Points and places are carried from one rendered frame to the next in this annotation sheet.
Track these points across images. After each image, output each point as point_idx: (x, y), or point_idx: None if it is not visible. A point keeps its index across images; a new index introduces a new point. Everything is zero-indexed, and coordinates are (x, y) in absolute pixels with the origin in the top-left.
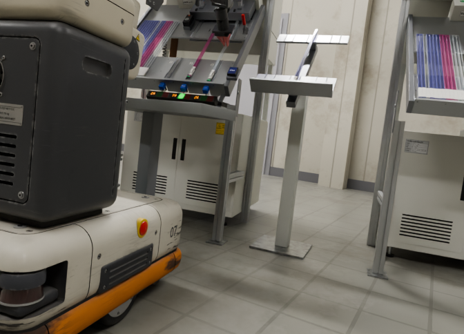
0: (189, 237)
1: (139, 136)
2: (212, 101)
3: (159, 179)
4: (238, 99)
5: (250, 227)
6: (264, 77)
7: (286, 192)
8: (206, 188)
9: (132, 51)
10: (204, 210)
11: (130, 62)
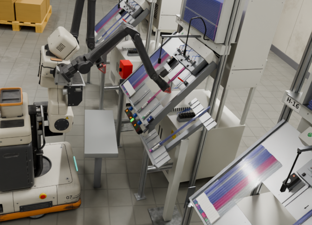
0: (134, 186)
1: None
2: (136, 132)
3: None
4: None
5: (184, 193)
6: (152, 133)
7: (167, 195)
8: None
9: (62, 124)
10: (163, 171)
11: (62, 128)
